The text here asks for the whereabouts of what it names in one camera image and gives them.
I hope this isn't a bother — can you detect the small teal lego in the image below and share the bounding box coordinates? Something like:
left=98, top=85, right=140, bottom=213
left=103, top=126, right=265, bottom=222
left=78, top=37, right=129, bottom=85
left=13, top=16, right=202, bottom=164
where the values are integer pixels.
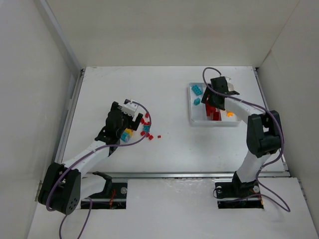
left=143, top=125, right=150, bottom=132

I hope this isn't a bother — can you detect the red stepped lego block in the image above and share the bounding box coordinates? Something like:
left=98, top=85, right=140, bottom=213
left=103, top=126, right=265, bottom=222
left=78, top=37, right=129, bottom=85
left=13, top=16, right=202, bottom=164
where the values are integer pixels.
left=205, top=104, right=221, bottom=121

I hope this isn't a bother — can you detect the teal long lego brick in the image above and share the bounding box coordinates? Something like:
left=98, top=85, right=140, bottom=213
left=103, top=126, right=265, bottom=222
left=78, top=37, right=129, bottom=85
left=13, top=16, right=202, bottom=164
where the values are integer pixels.
left=191, top=85, right=203, bottom=96

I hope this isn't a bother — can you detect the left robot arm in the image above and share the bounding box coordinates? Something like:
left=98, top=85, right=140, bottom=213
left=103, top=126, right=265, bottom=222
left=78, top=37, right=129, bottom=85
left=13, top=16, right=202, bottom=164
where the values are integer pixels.
left=37, top=100, right=143, bottom=215

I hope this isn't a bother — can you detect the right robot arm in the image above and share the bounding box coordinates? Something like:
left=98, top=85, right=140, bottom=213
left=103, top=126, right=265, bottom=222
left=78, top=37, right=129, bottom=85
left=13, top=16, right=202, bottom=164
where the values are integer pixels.
left=202, top=77, right=282, bottom=199

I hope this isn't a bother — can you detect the teal yellow lego stack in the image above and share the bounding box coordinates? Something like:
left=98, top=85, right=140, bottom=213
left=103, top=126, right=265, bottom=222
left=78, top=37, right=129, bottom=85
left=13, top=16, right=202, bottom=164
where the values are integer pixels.
left=121, top=128, right=133, bottom=143

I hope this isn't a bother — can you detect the red lego brick pair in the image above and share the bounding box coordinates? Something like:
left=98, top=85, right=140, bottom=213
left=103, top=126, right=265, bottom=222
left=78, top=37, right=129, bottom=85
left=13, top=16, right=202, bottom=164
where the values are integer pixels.
left=146, top=133, right=154, bottom=140

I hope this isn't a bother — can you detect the white divided tray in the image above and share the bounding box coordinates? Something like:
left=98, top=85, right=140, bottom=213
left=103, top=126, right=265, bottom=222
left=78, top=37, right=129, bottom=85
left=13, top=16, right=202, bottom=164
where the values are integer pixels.
left=188, top=82, right=241, bottom=127

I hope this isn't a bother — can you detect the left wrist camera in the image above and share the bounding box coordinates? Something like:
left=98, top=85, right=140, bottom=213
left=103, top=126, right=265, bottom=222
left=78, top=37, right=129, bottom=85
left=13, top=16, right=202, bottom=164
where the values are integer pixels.
left=121, top=99, right=139, bottom=117

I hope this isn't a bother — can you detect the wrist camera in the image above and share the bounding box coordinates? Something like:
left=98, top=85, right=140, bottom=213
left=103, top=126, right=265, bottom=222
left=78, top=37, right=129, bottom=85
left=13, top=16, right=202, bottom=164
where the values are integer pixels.
left=224, top=76, right=235, bottom=91
left=121, top=99, right=139, bottom=117

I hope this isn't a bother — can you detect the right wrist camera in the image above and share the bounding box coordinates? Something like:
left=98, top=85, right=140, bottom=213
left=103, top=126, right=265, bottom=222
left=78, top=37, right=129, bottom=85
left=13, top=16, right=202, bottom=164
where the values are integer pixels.
left=224, top=76, right=235, bottom=91

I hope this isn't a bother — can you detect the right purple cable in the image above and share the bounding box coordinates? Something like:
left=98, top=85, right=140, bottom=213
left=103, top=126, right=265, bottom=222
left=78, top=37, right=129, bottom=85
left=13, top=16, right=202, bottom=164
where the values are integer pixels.
left=202, top=66, right=291, bottom=213

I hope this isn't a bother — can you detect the purple cable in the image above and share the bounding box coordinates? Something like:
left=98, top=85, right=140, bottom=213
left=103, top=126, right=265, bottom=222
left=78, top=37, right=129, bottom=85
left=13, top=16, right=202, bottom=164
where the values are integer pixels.
left=202, top=66, right=291, bottom=213
left=45, top=100, right=152, bottom=239

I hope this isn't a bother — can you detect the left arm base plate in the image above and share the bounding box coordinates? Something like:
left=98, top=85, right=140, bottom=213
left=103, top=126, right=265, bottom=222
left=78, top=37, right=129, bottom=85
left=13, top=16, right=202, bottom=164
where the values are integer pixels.
left=89, top=182, right=128, bottom=210

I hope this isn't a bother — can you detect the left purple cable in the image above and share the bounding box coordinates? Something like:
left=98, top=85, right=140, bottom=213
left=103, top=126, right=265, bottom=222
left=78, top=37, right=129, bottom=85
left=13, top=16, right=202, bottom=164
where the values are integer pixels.
left=45, top=100, right=152, bottom=239

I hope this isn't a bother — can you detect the aluminium rail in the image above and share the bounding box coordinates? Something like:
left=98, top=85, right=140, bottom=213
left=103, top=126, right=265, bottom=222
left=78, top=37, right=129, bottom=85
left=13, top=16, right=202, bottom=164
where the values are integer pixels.
left=82, top=171, right=291, bottom=179

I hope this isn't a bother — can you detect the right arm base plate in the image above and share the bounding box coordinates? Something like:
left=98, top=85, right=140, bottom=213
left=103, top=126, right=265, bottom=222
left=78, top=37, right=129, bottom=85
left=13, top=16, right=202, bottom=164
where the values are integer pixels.
left=214, top=181, right=264, bottom=209

